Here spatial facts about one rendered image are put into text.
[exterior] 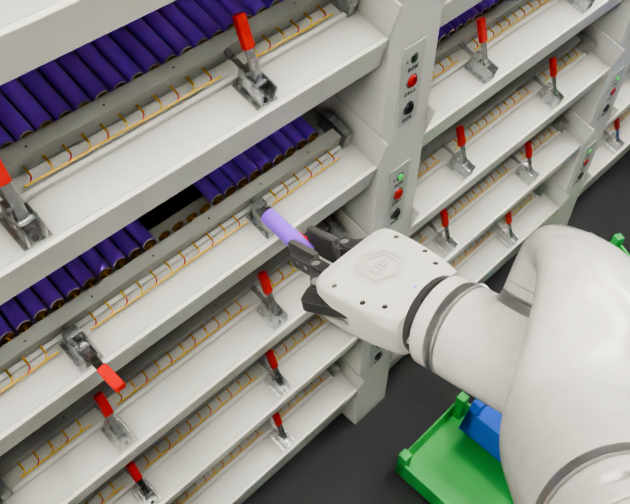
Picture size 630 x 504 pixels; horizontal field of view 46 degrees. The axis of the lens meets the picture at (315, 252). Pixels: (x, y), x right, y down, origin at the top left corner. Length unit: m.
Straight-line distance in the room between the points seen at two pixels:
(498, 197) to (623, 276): 1.05
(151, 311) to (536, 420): 0.54
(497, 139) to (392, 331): 0.79
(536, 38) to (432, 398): 0.80
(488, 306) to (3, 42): 0.40
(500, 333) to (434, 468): 1.03
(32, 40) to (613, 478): 0.46
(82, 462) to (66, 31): 0.59
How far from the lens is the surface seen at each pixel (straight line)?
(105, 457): 1.01
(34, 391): 0.84
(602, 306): 0.49
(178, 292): 0.87
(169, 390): 1.03
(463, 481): 1.59
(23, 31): 0.57
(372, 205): 1.06
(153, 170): 0.72
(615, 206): 2.14
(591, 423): 0.39
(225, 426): 1.22
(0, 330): 0.85
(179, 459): 1.20
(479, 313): 0.60
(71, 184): 0.71
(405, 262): 0.67
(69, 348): 0.83
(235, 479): 1.40
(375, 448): 1.60
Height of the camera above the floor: 1.44
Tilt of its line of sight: 50 degrees down
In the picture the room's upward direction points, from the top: straight up
